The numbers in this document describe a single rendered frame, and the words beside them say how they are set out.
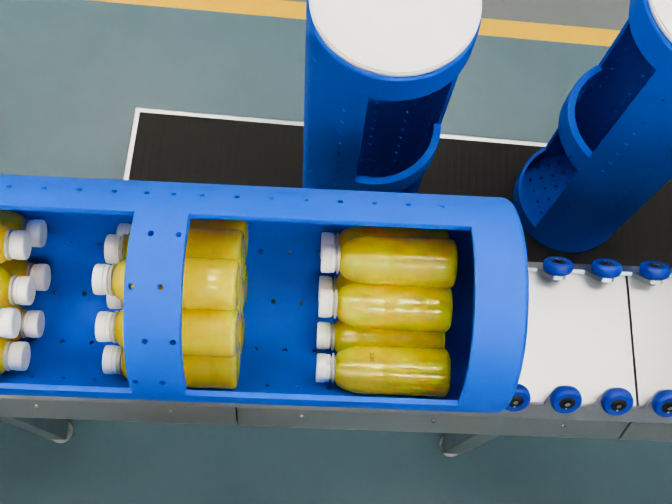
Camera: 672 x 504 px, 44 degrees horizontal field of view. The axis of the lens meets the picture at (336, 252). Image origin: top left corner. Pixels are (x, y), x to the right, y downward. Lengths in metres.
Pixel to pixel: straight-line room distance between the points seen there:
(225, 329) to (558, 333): 0.53
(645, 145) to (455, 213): 0.72
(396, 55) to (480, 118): 1.19
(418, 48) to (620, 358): 0.57
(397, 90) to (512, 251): 0.44
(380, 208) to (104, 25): 1.75
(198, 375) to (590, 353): 0.59
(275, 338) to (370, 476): 0.99
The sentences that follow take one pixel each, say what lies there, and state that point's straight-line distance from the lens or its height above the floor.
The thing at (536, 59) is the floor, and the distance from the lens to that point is 2.64.
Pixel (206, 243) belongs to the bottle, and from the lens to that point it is 1.09.
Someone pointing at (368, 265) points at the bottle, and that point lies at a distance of 1.08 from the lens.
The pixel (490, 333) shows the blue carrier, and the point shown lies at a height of 1.22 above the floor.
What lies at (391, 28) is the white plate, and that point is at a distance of 1.35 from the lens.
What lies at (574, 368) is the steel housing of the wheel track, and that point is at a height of 0.93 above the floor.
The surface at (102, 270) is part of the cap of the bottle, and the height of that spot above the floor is 1.16.
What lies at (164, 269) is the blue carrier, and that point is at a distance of 0.98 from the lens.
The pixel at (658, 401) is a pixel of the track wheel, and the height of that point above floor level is 0.97.
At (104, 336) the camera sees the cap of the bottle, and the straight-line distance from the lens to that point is 1.10.
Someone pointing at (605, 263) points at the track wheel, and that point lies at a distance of 1.33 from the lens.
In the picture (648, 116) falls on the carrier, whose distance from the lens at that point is 1.61.
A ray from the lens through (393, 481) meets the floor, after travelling 2.17.
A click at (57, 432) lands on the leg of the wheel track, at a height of 0.12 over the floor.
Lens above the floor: 2.15
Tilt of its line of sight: 71 degrees down
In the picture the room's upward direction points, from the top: 8 degrees clockwise
